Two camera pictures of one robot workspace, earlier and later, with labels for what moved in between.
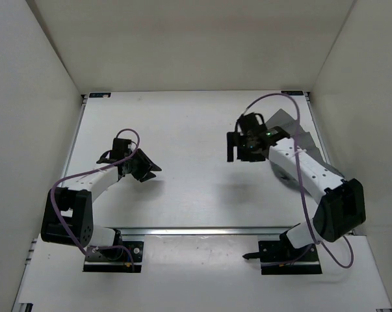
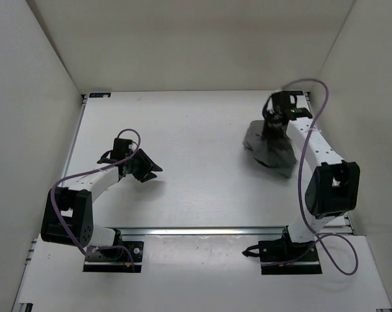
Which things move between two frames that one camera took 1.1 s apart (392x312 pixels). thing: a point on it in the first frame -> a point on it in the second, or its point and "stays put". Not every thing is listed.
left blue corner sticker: (99, 95) stays put
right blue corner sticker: (293, 93) stays put
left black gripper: (147, 164) stays put
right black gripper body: (250, 155) -> (269, 130)
